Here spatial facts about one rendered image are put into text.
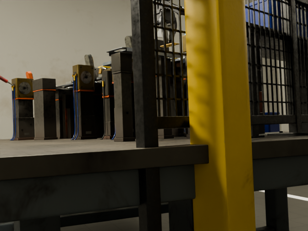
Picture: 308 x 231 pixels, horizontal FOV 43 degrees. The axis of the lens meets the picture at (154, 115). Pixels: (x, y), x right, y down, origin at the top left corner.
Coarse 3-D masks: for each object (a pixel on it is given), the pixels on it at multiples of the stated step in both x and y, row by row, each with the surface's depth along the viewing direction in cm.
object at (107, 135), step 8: (104, 72) 167; (104, 80) 167; (104, 88) 167; (112, 88) 167; (104, 96) 168; (112, 96) 167; (104, 104) 167; (112, 104) 167; (104, 112) 167; (112, 112) 167; (104, 120) 167; (112, 120) 167; (104, 128) 167; (112, 128) 166; (104, 136) 168; (112, 136) 166
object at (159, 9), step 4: (156, 0) 170; (160, 0) 169; (168, 0) 172; (156, 8) 170; (160, 8) 169; (156, 12) 168; (160, 12) 166; (168, 12) 167; (168, 16) 166; (168, 20) 166
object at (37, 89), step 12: (36, 84) 214; (48, 84) 211; (36, 96) 215; (48, 96) 211; (36, 108) 215; (48, 108) 211; (36, 120) 215; (48, 120) 210; (36, 132) 215; (48, 132) 210
